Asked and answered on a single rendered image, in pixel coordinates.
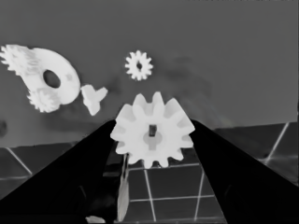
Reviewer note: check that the dark robot body block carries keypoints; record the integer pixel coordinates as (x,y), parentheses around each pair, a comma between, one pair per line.
(123,199)

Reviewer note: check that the small white T-shaped piece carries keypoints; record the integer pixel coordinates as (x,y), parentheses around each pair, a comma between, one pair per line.
(92,99)

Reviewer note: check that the white gear with keyed hole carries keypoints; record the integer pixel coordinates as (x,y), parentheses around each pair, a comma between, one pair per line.
(130,133)

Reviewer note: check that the white round carrier with pins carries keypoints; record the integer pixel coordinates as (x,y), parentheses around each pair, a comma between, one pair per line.
(53,60)

